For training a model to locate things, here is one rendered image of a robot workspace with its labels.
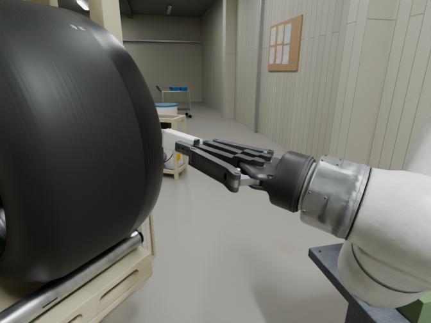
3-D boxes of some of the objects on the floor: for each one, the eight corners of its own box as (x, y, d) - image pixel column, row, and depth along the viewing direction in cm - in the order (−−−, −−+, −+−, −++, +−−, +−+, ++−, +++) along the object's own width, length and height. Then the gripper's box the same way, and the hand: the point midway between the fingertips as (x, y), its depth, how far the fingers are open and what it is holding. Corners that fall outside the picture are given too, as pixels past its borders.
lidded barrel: (154, 136, 578) (152, 106, 557) (154, 131, 630) (152, 102, 609) (180, 136, 590) (179, 105, 568) (177, 130, 642) (176, 102, 620)
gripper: (326, 147, 37) (190, 111, 48) (302, 175, 27) (135, 121, 37) (312, 193, 40) (186, 149, 51) (285, 236, 30) (134, 169, 40)
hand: (181, 143), depth 43 cm, fingers closed
